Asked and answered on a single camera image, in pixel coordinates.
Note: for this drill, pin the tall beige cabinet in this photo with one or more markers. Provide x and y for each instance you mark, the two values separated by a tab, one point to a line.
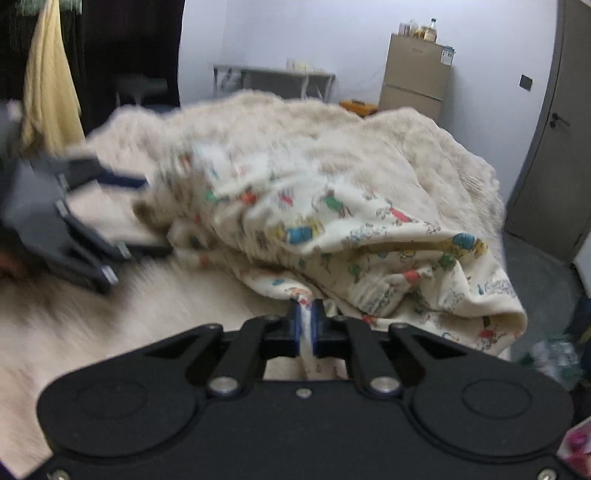
415	69

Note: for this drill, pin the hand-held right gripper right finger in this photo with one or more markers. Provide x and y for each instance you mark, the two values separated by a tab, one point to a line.
316	330

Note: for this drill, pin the grey door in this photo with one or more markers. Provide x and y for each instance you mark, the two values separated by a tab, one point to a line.
554	184

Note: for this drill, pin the clear plastic bag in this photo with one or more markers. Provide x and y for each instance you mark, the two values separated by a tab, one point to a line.
554	357

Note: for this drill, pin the white desk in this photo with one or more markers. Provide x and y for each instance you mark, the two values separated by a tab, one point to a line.
272	71

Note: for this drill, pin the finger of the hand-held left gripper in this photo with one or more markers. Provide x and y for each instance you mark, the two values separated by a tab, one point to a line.
117	181
99	240

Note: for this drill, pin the dark curtain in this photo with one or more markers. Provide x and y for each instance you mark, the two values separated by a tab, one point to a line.
129	37

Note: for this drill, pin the dark wall switch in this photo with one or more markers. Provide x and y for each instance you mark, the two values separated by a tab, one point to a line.
525	82

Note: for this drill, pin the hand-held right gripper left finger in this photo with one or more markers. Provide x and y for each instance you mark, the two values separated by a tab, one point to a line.
301	330

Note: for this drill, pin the yellow hanging towel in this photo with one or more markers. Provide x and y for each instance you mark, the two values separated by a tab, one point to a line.
48	83

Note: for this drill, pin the fluffy beige blanket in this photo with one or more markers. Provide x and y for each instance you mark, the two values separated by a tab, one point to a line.
346	129

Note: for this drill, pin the grey chair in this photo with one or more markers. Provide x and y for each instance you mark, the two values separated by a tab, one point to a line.
141	85

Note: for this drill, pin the pink packet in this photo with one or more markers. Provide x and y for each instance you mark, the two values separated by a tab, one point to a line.
578	445

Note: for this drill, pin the pale bottle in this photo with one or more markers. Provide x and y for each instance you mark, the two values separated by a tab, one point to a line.
406	28

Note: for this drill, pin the orange box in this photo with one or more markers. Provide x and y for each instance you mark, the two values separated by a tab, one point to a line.
360	107

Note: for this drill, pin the floral patterned quilt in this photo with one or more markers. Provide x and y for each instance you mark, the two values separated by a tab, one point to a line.
369	258

